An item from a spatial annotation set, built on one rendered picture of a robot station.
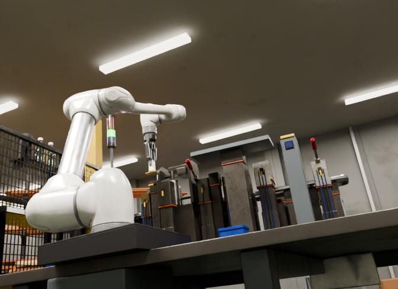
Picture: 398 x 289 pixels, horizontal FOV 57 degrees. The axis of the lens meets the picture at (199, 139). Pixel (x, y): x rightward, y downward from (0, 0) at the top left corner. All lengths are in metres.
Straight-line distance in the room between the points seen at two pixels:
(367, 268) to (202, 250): 1.27
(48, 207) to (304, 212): 0.98
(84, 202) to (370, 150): 7.12
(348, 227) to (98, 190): 0.83
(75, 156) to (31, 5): 2.74
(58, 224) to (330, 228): 0.92
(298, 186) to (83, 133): 0.95
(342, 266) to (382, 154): 5.98
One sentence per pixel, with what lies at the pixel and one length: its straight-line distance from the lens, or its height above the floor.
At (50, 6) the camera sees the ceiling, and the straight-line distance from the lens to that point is 4.15.
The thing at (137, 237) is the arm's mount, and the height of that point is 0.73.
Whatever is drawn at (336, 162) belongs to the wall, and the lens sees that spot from 8.03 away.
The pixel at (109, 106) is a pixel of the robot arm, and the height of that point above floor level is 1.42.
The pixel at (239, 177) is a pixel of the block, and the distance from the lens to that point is 1.65.
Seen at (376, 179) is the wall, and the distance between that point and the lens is 7.93.
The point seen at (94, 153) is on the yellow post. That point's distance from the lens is 3.07.
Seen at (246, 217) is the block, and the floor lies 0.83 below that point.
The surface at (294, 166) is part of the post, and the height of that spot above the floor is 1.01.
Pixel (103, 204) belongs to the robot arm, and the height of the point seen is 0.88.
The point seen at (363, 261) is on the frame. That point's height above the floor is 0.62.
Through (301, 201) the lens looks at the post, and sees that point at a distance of 1.59.
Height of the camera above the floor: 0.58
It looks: 22 degrees up
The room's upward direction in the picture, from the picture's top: 7 degrees counter-clockwise
